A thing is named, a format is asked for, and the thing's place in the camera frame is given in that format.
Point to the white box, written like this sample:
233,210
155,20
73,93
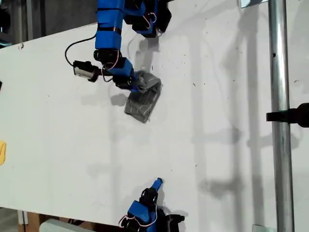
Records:
62,227

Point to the wooden table leg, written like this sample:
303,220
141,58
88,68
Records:
30,221

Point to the black clamp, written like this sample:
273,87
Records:
289,115

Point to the steel post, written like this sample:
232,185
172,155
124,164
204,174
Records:
281,96

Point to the black camera box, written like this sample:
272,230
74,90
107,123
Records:
175,220
84,71

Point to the grey white-striped towel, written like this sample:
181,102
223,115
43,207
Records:
142,106

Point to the yellow object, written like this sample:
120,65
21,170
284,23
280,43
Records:
2,152

